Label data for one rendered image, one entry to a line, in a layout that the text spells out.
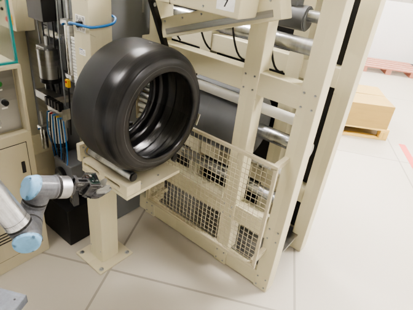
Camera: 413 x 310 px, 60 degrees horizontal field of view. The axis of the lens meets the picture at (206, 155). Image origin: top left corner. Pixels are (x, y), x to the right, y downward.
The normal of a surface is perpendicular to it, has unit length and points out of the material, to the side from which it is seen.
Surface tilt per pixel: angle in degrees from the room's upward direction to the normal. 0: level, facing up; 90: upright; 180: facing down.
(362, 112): 90
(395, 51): 90
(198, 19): 90
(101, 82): 54
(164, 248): 0
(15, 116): 90
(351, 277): 0
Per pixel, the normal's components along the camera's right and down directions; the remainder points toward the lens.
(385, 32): -0.21, 0.47
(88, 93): -0.53, -0.05
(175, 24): -0.63, 0.33
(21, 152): 0.77, 0.39
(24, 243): 0.36, 0.52
